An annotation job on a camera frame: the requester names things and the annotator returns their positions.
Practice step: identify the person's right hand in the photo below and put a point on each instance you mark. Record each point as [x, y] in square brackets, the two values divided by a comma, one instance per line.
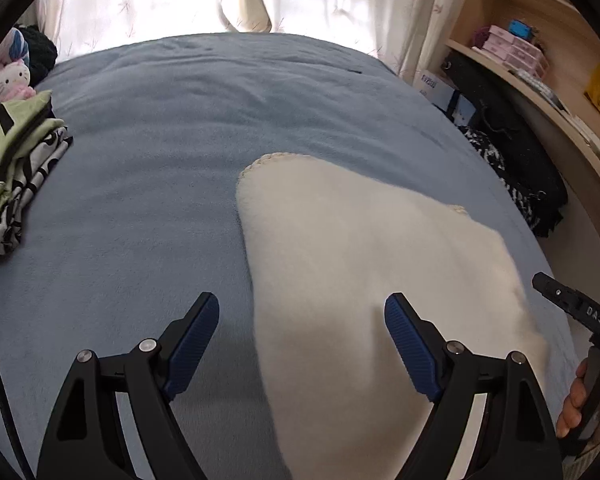
[574, 405]

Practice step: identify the white cat plush toy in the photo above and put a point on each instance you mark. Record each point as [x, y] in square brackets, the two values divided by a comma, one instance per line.
[7, 82]

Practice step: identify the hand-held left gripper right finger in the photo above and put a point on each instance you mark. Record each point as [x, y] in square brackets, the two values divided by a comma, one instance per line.
[410, 345]

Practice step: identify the black white speckled cloth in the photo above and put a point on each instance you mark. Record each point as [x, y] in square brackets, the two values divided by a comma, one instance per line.
[490, 152]

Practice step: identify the wooden shelf unit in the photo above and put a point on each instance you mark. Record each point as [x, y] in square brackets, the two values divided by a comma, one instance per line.
[570, 25]

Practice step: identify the sheer floral curtain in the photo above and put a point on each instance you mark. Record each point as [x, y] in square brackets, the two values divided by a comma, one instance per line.
[360, 0]
[145, 0]

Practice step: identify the black bag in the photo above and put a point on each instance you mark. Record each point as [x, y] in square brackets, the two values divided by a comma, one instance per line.
[525, 150]

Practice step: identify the small blue box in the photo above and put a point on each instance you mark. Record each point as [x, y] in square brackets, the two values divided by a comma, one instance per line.
[520, 30]

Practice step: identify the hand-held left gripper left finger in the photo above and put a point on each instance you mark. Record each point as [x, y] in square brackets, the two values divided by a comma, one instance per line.
[192, 345]

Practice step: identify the black knitted cloth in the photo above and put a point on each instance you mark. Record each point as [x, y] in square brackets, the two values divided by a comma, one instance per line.
[40, 50]

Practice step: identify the black white patterned garment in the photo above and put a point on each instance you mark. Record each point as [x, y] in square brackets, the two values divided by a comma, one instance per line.
[35, 170]

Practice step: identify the pink drawer organizer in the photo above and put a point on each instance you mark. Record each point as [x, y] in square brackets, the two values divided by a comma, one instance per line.
[517, 52]

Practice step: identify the blue bed blanket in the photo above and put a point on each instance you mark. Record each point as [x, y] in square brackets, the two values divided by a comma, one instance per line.
[155, 160]

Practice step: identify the white fluffy cardigan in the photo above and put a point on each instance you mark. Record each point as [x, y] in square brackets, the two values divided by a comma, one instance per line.
[355, 260]

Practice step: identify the white cardboard box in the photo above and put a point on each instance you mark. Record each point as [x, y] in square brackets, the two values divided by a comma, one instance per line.
[430, 87]

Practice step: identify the light green garment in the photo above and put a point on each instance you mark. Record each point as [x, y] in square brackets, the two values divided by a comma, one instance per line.
[10, 145]

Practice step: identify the pale blue box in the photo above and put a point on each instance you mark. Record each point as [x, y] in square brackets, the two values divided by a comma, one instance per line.
[464, 109]

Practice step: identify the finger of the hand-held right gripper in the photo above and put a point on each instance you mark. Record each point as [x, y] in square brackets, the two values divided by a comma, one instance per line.
[555, 292]

